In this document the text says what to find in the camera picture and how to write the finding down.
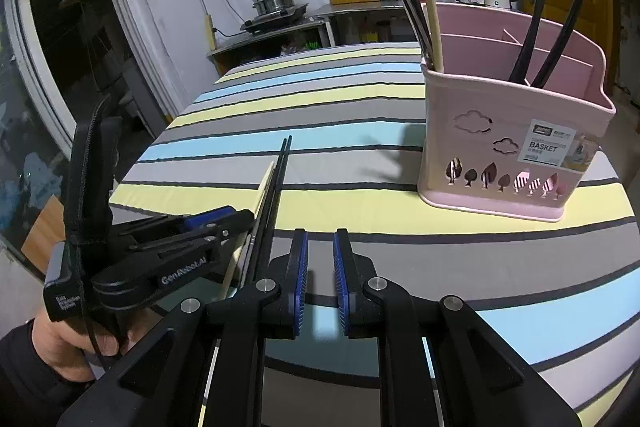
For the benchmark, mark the white sliding door frame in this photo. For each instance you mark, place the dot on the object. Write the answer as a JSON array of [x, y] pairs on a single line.
[[135, 22]]

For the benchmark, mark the metal kitchen table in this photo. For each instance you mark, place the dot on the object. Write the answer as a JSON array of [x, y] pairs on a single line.
[[370, 14]]

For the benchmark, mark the black cooktop stove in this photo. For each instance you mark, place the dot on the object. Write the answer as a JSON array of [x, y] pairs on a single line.
[[275, 19]]

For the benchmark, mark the beige power strip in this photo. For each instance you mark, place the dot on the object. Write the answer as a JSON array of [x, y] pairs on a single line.
[[211, 34]]

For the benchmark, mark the striped tablecloth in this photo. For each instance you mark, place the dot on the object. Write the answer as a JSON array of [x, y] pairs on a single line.
[[350, 107]]

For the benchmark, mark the person's left forearm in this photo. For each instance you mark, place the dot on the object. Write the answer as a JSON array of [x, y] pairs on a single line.
[[35, 392]]

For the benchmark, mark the person's left hand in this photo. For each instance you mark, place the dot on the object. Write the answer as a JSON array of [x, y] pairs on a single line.
[[65, 349]]

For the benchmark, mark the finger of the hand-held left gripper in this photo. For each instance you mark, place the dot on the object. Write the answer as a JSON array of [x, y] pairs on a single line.
[[205, 219], [235, 222]]

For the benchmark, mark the brown wooden board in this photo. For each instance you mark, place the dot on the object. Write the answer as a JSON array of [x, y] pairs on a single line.
[[45, 237]]

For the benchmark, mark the metal stove cabinet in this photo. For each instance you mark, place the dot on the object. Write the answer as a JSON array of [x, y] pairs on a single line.
[[270, 44]]

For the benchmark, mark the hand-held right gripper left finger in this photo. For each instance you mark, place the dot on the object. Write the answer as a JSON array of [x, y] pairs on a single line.
[[300, 282]]

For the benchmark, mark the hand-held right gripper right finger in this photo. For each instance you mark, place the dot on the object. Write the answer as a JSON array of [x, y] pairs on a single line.
[[342, 282]]

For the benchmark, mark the pink plastic utensil basket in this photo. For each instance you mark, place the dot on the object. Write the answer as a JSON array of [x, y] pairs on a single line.
[[500, 127]]

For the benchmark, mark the silver metal chopstick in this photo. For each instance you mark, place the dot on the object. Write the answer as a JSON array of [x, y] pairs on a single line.
[[247, 257]]

